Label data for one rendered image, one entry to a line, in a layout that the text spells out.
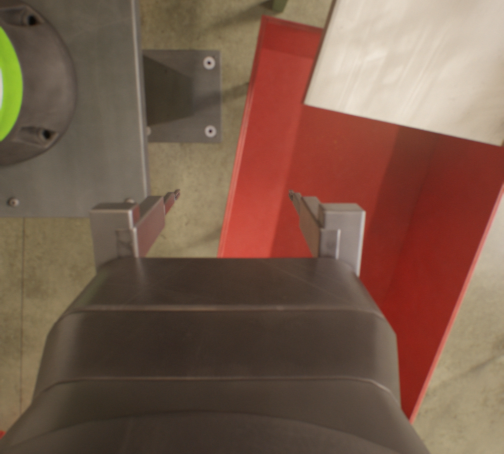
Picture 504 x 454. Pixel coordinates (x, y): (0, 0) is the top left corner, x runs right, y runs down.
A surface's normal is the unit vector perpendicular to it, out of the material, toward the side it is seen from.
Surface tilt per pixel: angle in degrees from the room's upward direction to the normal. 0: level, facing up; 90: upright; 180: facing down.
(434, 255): 90
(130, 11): 0
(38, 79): 77
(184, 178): 0
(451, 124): 30
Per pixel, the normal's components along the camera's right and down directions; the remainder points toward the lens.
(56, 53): 0.86, -0.13
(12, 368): 0.02, 0.26
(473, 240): -0.98, -0.18
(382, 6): -0.07, 0.70
